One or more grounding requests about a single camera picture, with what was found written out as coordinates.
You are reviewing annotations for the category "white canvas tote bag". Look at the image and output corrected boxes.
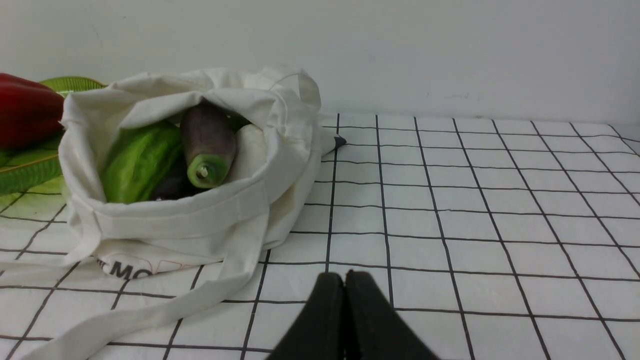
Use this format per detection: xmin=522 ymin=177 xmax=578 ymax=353
xmin=1 ymin=66 xmax=343 ymax=360

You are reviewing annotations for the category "dark purple eggplant in bag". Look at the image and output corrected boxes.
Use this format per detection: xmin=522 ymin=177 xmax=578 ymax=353
xmin=150 ymin=102 xmax=237 ymax=201

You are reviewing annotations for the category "white radish in bag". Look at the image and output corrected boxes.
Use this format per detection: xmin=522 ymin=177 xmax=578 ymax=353
xmin=224 ymin=124 xmax=268 ymax=183

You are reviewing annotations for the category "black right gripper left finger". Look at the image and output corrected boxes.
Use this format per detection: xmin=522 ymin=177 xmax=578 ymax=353
xmin=267 ymin=272 xmax=345 ymax=360

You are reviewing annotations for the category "red bell pepper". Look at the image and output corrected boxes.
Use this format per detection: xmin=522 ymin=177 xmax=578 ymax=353
xmin=0 ymin=73 xmax=65 ymax=151

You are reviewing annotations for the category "green glass leaf plate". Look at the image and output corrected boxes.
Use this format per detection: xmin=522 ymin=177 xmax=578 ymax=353
xmin=0 ymin=76 xmax=106 ymax=196

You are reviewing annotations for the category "black and white grid tablecloth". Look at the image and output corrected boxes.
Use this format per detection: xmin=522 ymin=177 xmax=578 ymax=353
xmin=0 ymin=113 xmax=640 ymax=360

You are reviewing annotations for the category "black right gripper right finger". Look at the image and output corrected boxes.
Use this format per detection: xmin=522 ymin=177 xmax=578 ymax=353
xmin=345 ymin=270 xmax=439 ymax=360

